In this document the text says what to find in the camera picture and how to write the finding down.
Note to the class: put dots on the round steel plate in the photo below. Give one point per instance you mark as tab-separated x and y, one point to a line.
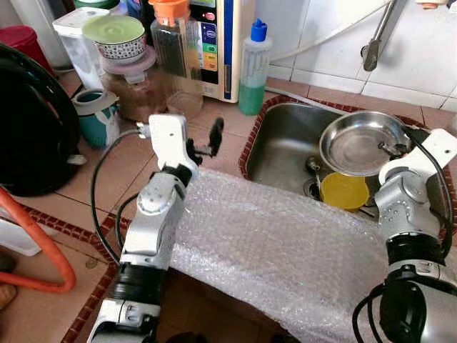
357	146

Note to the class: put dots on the yellow plastic bowl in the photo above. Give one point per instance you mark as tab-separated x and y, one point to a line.
344	191

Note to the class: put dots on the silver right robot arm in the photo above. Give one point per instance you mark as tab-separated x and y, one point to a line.
403	207

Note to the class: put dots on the dish soap bottle green liquid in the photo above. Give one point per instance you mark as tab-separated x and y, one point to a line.
251	96

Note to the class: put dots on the stainless steel sink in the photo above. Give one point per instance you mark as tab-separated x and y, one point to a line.
278	150

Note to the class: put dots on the clear jar brown contents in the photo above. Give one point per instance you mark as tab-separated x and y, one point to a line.
136	96

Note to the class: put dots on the beige water ionizer appliance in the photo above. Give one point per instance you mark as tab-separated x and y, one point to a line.
225	50

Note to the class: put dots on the clear pitcher orange lid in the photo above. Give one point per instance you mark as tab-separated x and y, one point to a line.
175	57

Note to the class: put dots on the grey metal faucet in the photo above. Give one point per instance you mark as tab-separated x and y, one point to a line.
371	53

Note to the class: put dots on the teal bunny mug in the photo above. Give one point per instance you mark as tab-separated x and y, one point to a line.
96	125

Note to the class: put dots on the clear bubble wrap sheet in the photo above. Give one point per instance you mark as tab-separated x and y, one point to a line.
271	243

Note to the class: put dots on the patterned ceramic bowl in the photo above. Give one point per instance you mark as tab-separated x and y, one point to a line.
121	50

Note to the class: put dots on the pale green round lid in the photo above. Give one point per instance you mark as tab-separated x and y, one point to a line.
114	28

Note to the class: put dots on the large black pot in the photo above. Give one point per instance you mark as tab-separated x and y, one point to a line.
36	121

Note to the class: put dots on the clear container white lid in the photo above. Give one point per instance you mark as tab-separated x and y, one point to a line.
71	43

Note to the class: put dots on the white plastic object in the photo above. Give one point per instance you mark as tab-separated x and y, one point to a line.
18	239

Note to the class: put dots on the red plastic container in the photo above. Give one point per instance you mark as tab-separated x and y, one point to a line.
25	43

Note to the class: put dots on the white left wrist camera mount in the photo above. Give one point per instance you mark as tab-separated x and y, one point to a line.
168	139

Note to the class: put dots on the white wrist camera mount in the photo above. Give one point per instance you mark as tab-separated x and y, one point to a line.
428	153
168	139

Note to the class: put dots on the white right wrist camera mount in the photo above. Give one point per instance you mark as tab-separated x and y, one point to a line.
428	153

